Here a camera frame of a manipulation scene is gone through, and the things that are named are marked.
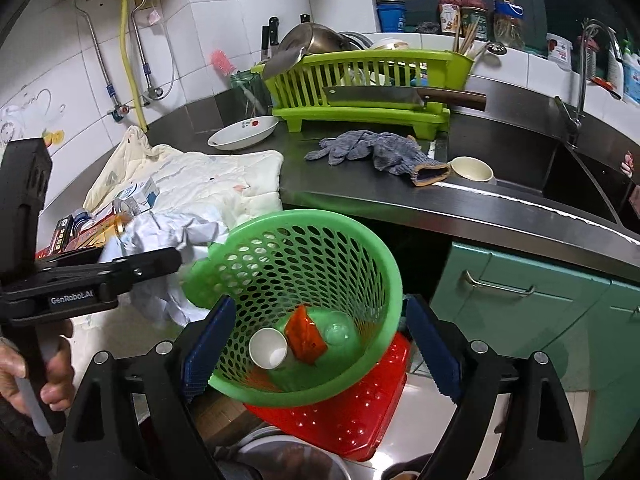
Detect white plastic bag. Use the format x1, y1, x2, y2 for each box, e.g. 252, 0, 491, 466
99, 207, 229, 327

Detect steel drawer handle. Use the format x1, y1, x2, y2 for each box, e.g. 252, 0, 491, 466
462, 270, 536, 297

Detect white paper cup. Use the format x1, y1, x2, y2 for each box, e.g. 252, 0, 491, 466
248, 327, 290, 370

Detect white milk carton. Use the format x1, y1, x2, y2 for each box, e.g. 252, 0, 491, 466
113, 178, 160, 216

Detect chrome kitchen faucet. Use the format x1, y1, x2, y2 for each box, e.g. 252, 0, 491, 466
553, 18, 624, 148

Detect green perforated trash basket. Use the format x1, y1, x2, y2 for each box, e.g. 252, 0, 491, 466
181, 209, 402, 408

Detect steel pot in rack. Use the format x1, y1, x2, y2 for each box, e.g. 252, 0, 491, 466
278, 22, 352, 54

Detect yellow gas hose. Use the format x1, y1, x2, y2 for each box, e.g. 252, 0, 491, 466
118, 0, 150, 134

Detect blue plastic container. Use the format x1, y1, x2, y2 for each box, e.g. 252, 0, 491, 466
375, 0, 407, 32

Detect pink bottle brush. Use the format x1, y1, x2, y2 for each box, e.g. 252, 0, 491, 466
210, 50, 236, 78

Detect steel sink basin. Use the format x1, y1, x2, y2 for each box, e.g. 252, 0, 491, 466
542, 144, 639, 233

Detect cleaver with wooden handle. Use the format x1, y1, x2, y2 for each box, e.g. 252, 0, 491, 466
324, 86, 487, 112

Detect red perforated plastic basket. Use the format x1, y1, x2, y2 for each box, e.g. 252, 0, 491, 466
247, 334, 410, 462

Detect green cabinet drawer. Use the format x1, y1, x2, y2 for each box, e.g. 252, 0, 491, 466
431, 243, 611, 358

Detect person's left hand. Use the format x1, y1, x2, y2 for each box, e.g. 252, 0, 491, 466
0, 320, 76, 416

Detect lime green dish rack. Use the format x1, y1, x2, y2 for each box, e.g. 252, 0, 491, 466
250, 48, 475, 141

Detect orange snack wrapper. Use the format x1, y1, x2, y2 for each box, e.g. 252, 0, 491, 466
284, 304, 328, 365

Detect grey knitted work glove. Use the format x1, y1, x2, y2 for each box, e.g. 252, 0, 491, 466
304, 130, 451, 188

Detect green chopstick holder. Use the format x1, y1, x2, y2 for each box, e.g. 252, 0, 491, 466
445, 52, 474, 90

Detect white shallow bowl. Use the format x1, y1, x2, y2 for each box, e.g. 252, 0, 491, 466
207, 116, 279, 152

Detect cream quilted cloth mat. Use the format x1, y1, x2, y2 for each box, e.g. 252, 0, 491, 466
82, 126, 283, 229

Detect cream ceramic cup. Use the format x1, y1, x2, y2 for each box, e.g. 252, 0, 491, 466
450, 156, 496, 183

